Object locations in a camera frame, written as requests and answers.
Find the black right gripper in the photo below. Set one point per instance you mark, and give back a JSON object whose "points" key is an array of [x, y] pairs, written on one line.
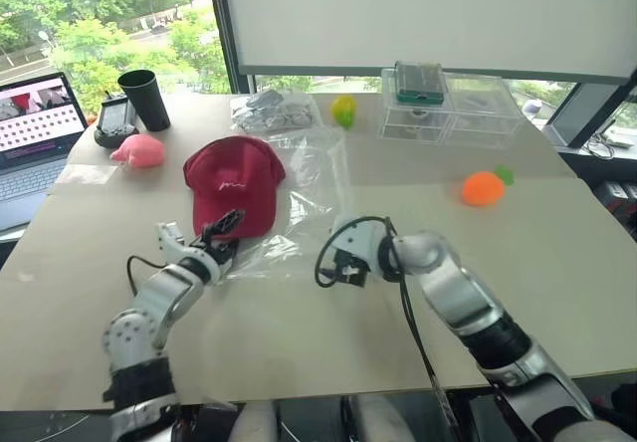
{"points": [[351, 268]]}

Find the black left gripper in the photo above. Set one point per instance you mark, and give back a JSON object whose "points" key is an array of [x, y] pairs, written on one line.
{"points": [[209, 252]]}

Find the dark red baseball cap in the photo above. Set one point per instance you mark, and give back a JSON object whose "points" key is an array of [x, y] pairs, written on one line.
{"points": [[229, 178]]}

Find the clear plastic bag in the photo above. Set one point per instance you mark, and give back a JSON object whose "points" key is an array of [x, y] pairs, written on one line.
{"points": [[313, 173]]}

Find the orange toy carrot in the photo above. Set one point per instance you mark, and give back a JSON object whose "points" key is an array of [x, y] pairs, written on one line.
{"points": [[482, 189]]}

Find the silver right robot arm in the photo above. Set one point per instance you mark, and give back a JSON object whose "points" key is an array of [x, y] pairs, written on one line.
{"points": [[463, 287]]}

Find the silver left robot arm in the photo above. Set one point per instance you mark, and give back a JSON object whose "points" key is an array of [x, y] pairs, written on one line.
{"points": [[164, 292]]}

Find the pink soft toy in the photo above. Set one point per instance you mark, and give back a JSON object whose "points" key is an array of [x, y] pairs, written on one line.
{"points": [[142, 152]]}

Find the clear bag with grey items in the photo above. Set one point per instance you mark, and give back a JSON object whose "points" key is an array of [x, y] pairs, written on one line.
{"points": [[274, 111]]}

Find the small clear plastic sheet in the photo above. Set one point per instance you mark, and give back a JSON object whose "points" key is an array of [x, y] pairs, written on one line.
{"points": [[87, 174]]}

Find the yellow green toy vegetable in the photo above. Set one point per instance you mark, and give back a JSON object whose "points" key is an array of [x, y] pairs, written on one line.
{"points": [[344, 111]]}

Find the black plastic cup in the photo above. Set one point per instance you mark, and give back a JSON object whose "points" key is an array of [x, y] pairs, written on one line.
{"points": [[144, 101]]}

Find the black handheld controller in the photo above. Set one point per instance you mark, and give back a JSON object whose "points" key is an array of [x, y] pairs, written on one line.
{"points": [[113, 121]]}

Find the clear acrylic drawer organizer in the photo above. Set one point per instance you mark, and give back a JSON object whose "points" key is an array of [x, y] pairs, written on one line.
{"points": [[473, 121]]}

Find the green rectangular box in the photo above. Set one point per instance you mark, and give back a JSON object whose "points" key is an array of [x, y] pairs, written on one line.
{"points": [[419, 83]]}

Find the grey open laptop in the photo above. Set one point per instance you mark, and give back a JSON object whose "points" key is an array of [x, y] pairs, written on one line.
{"points": [[35, 163]]}

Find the white roller blind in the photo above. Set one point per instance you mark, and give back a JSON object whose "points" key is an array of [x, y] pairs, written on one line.
{"points": [[423, 14]]}

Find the black and red case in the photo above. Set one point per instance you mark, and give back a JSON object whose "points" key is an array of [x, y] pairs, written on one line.
{"points": [[617, 203]]}

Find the dark monitor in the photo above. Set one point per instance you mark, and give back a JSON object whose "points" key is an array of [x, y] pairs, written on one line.
{"points": [[592, 113]]}

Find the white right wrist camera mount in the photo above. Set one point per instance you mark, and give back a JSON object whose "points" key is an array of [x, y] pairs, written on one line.
{"points": [[360, 235]]}

